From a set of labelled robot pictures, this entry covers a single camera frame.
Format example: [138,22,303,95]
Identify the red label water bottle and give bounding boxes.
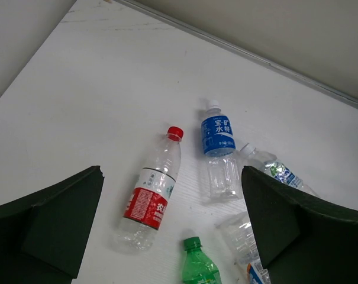
[115,126,184,254]

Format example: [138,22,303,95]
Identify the aluminium table edge rail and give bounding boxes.
[118,1,358,109]

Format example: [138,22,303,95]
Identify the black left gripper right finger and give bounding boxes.
[241,166,358,283]

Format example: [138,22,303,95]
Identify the crushed clear water bottle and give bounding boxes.
[218,211,271,283]

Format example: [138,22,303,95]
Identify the blue label water bottle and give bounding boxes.
[201,99,243,202]

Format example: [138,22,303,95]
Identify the green-blue label clear bottle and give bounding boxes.
[240,143,318,197]

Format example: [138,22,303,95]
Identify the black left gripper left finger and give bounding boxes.
[0,166,104,283]

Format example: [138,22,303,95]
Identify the green plastic bottle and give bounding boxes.
[182,237,222,284]

